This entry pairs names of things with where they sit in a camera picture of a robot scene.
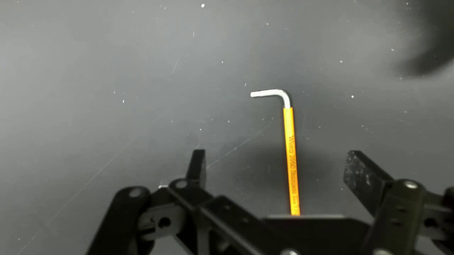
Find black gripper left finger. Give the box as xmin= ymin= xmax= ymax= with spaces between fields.
xmin=85 ymin=147 xmax=263 ymax=255

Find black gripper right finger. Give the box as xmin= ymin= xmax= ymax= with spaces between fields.
xmin=341 ymin=148 xmax=454 ymax=255

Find orange handled hex key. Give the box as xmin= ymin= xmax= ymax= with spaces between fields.
xmin=248 ymin=87 xmax=302 ymax=216

